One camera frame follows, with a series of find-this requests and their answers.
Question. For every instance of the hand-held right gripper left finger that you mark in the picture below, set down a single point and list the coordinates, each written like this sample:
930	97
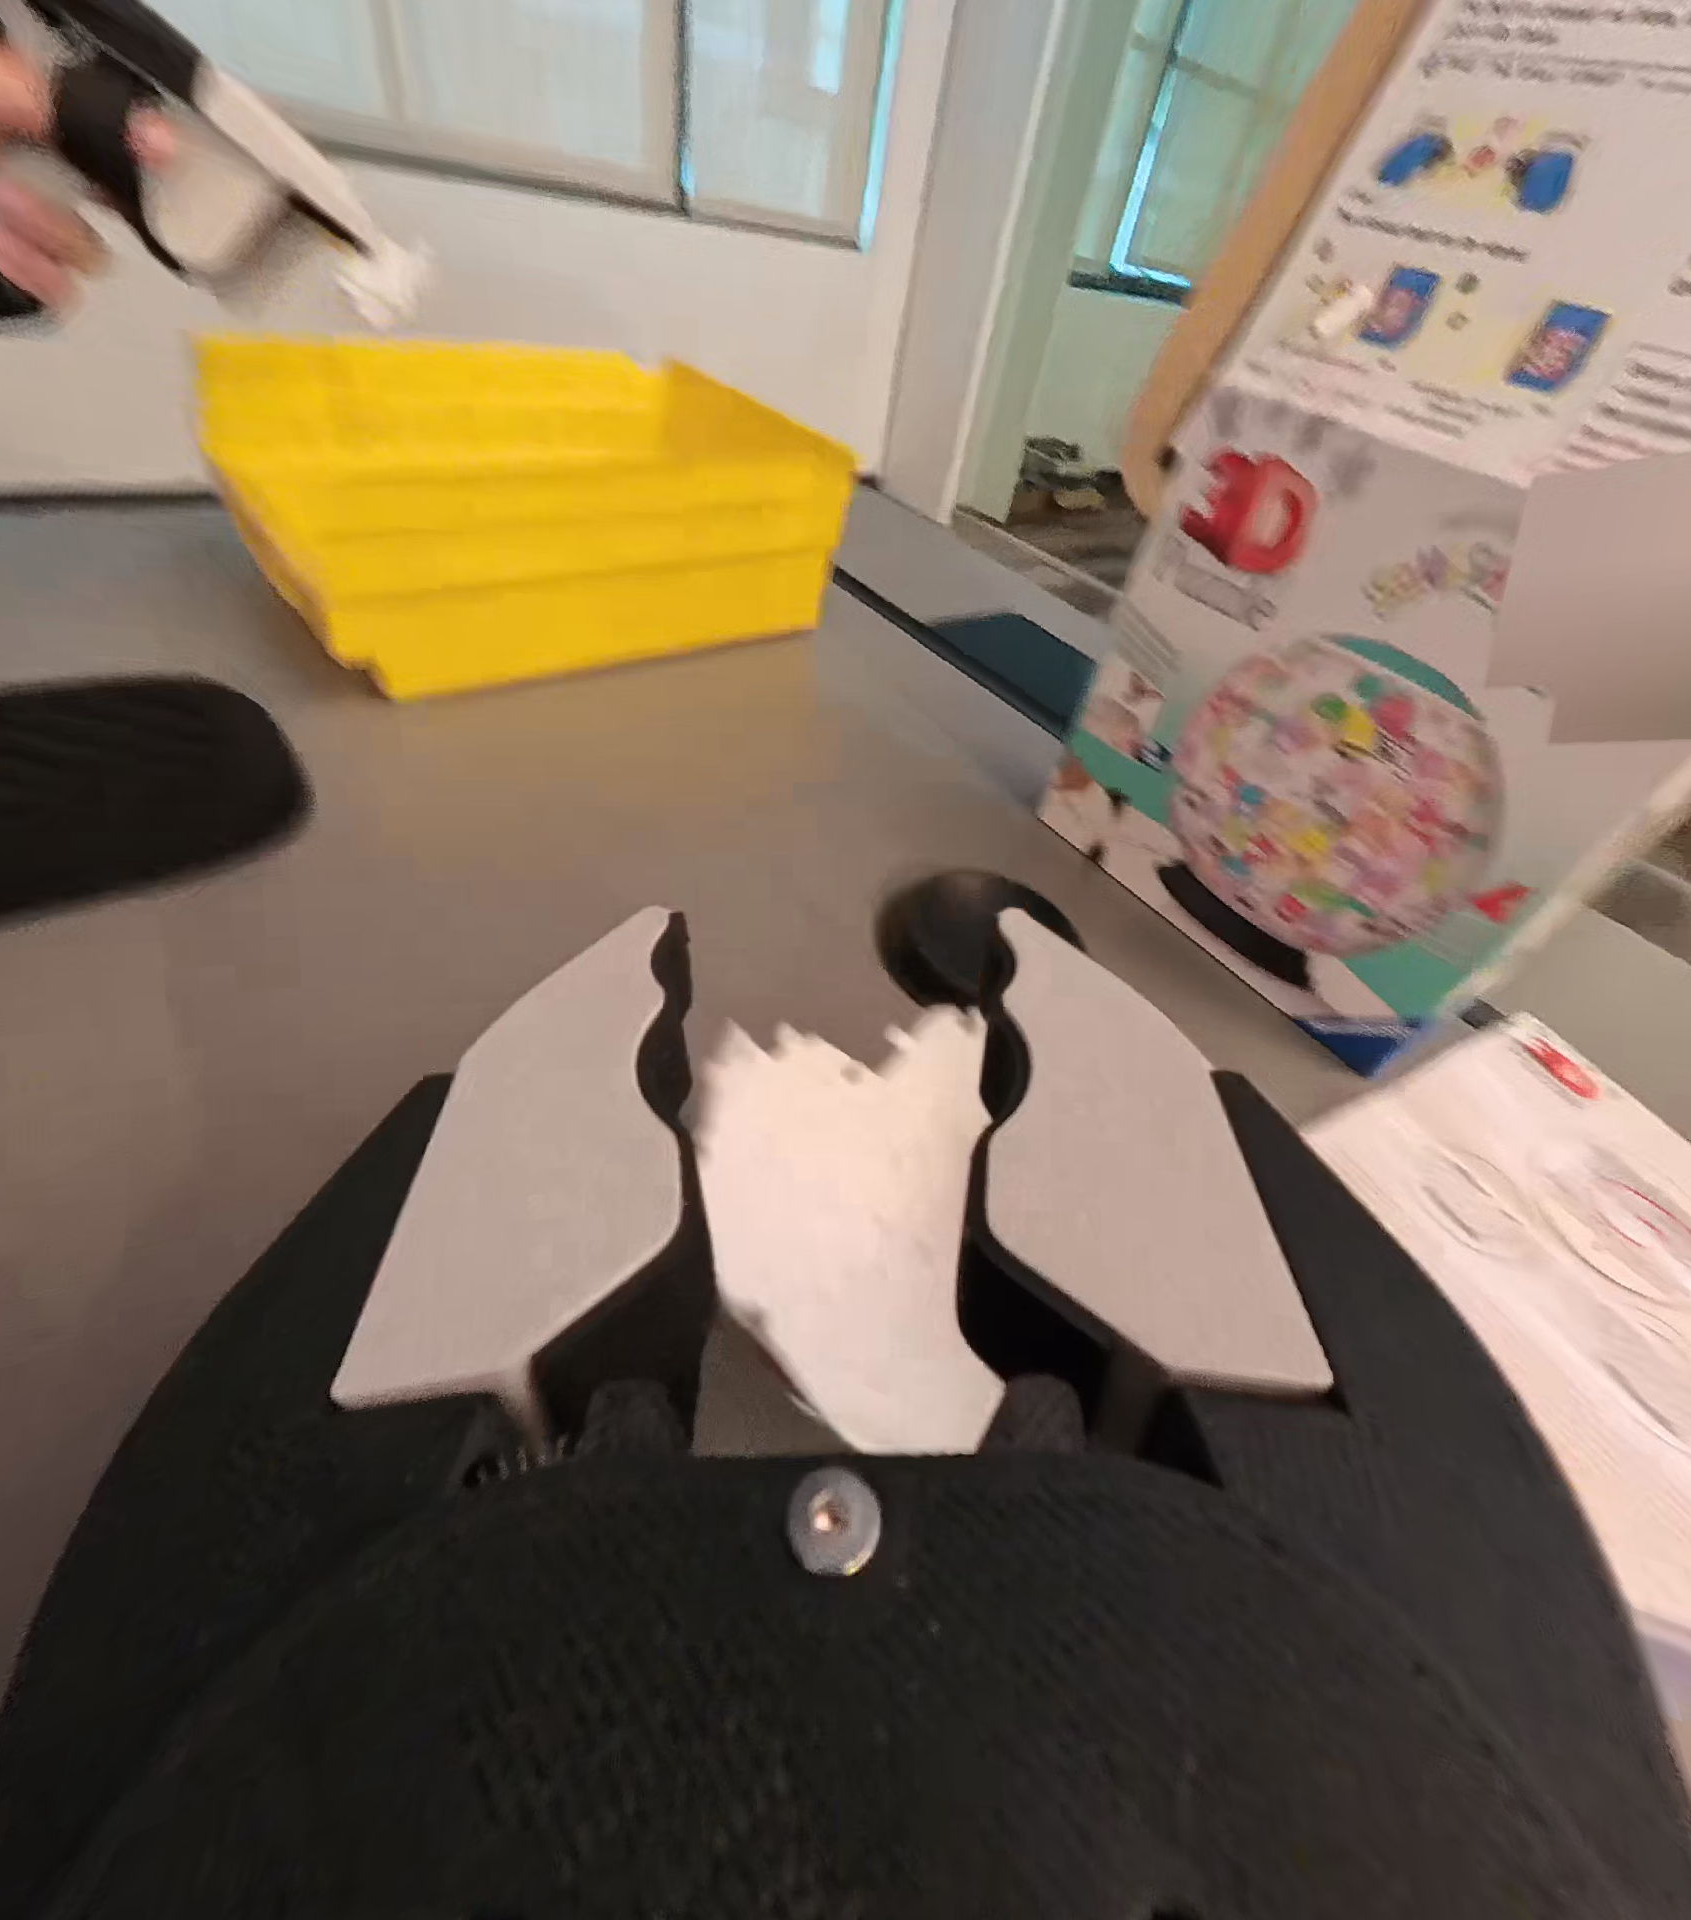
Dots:
516	1200

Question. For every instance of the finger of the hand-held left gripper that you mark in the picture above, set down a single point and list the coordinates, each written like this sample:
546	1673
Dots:
226	210
282	159

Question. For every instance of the single white jigsaw piece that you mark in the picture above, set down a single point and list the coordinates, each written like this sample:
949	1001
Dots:
388	284

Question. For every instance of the partly built puzzle ball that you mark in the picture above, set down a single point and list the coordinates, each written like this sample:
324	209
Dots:
846	1230

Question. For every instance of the colourful puzzle box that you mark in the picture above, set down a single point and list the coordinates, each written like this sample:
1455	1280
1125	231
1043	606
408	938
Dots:
1309	811

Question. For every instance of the wooden backing board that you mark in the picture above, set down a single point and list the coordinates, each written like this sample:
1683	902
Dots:
1235	255

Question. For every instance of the folded paper leaflet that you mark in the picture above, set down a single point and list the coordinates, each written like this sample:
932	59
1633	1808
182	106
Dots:
1565	1275

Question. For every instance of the black ball stand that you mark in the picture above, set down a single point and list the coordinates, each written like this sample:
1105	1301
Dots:
941	945

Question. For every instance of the white instruction sheet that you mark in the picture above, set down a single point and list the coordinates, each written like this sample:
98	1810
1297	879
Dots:
1535	224

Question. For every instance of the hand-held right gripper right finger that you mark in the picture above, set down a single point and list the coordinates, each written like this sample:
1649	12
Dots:
1145	1200

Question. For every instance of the large window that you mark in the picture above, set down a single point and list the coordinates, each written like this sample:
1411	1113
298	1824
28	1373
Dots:
516	90

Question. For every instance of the yellow plastic bin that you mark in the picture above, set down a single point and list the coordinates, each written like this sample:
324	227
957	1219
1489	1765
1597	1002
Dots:
560	600

